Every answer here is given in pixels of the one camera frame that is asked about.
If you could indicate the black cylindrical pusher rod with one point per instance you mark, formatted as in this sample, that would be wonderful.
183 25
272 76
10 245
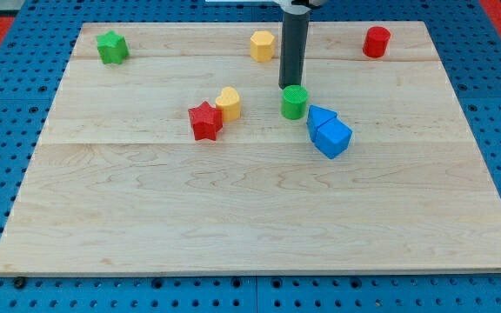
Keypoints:
293 47

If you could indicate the blue triangle block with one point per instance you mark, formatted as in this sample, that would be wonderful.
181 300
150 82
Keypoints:
317 117

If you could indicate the red star block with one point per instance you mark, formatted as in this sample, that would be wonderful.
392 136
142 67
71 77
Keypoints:
206 121

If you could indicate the green star block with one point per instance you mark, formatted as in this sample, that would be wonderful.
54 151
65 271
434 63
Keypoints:
112 47

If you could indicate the yellow hexagon block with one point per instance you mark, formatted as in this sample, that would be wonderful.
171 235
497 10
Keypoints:
262 46

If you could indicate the green cylinder block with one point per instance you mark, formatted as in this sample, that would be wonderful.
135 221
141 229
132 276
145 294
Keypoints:
294 100

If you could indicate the red cylinder block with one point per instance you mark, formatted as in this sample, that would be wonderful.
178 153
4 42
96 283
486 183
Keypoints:
376 41

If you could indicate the yellow heart block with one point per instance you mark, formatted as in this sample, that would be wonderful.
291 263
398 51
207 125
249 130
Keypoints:
229 102

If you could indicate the blue cube block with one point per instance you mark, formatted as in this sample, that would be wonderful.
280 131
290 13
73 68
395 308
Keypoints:
333 138

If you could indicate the light wooden board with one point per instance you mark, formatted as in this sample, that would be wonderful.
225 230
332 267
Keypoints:
118 186

